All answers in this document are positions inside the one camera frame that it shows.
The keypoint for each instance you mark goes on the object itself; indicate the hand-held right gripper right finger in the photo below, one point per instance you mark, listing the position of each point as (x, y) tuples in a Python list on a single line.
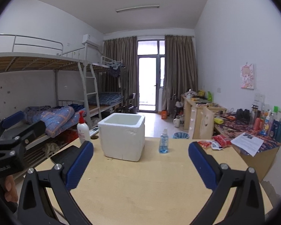
[(201, 166)]

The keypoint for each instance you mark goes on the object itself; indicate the yellow pouch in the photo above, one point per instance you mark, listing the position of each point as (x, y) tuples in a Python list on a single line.
[(219, 120)]

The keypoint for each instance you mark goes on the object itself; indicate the printed paper sheet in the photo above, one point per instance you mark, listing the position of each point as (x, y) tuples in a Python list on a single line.
[(247, 143)]

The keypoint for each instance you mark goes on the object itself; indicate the glass balcony door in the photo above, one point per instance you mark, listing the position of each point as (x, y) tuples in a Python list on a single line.
[(151, 79)]

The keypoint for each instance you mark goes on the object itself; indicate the white wall socket panel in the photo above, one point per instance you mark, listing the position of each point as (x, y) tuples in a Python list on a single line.
[(259, 97)]

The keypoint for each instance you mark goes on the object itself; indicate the clear tumbler dark lid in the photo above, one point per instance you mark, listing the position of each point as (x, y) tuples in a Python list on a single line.
[(254, 114)]

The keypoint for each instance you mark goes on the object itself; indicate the blue liquid spray bottle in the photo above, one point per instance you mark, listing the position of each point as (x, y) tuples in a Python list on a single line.
[(163, 145)]

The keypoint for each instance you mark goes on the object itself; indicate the white air conditioner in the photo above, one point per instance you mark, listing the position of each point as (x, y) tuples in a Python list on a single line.
[(92, 41)]

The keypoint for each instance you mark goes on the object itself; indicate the black chair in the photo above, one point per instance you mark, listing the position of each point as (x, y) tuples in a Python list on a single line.
[(128, 104)]

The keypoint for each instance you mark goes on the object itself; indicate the orange-red snack packet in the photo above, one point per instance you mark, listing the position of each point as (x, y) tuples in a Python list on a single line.
[(204, 144)]

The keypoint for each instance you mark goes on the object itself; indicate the black smartphone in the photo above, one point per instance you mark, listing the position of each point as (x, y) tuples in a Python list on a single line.
[(65, 155)]

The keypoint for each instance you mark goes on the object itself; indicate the black folding rack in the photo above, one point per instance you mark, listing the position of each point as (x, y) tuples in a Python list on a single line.
[(176, 105)]

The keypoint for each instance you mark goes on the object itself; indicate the blue checked mattress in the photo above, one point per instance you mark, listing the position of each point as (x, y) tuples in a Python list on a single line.
[(107, 98)]

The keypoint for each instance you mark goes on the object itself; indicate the brown curtain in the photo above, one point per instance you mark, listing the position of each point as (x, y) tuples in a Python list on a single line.
[(121, 70), (181, 68)]

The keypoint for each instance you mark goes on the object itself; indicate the metal bunk bed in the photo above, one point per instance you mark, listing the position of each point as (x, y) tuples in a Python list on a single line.
[(103, 66), (32, 62)]

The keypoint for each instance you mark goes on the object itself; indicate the wooden desk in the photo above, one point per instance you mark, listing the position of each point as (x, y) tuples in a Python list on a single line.
[(257, 161)]

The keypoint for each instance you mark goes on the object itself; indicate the green bag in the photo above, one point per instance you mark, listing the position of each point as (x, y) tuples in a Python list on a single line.
[(210, 96)]

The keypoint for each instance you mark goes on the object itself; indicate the white flask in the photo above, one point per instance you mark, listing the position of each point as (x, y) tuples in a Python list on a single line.
[(177, 121)]

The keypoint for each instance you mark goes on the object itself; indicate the blue patterned quilt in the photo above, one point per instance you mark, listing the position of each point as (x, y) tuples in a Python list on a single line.
[(56, 117)]

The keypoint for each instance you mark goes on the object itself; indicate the orange bottle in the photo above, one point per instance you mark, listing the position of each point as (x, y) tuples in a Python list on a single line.
[(164, 115)]

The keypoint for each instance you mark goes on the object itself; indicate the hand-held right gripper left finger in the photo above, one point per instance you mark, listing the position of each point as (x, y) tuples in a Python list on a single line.
[(80, 164)]

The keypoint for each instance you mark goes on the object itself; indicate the ceiling tube light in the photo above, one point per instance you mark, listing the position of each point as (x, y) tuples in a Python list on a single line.
[(137, 8)]

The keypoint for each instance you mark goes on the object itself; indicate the white snack packet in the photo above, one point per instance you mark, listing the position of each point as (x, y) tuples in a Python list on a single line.
[(216, 146)]

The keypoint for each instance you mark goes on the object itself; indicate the white bunk bed ladder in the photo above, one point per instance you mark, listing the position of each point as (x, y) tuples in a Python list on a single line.
[(91, 93)]

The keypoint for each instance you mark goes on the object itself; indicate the hanging dark clothes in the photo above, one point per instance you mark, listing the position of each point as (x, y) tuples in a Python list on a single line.
[(114, 70)]

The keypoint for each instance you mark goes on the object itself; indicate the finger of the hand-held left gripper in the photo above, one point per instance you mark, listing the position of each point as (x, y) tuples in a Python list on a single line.
[(13, 119), (36, 131)]

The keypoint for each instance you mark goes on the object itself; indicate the blue trash bin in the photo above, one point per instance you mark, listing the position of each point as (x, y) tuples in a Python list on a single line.
[(180, 135)]

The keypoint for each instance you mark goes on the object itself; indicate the red crate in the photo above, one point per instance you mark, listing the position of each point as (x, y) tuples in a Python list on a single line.
[(69, 136)]

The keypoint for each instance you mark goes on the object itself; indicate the white foam box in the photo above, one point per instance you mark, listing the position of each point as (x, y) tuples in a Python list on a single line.
[(121, 140)]

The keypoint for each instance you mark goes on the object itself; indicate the pink cartoon wall poster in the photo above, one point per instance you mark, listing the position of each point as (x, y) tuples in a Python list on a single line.
[(247, 76)]

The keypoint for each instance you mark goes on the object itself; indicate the cardboard box smiley face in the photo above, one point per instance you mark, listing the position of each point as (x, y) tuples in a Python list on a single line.
[(207, 121)]

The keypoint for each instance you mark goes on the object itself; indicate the row of toiletry bottles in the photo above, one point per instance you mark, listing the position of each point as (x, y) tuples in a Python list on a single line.
[(274, 126)]

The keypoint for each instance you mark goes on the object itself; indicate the patterned desk cloth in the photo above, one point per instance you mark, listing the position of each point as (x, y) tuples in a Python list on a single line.
[(231, 126)]

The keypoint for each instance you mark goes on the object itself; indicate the red snack packet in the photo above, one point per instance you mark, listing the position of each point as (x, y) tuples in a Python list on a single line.
[(222, 140)]

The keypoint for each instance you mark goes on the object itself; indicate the white lotion bottle red pump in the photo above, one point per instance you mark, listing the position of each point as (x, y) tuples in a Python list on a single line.
[(83, 131)]

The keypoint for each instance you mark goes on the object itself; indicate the person's left hand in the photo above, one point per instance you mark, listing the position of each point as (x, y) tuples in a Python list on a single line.
[(11, 189)]

